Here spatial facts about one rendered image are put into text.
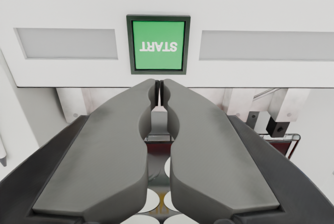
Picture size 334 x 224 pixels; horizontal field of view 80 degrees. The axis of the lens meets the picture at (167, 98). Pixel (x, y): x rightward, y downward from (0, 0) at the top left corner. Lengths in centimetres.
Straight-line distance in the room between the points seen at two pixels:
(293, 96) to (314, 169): 36
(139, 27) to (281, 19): 13
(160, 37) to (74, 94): 16
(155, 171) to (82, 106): 19
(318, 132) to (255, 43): 38
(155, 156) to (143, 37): 24
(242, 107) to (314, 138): 29
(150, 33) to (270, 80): 14
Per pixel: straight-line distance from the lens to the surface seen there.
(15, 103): 27
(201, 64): 21
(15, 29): 24
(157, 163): 39
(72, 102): 32
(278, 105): 35
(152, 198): 49
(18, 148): 32
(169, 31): 19
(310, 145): 59
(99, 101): 34
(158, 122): 43
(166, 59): 20
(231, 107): 31
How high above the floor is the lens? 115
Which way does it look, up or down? 57 degrees down
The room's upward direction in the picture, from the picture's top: 177 degrees clockwise
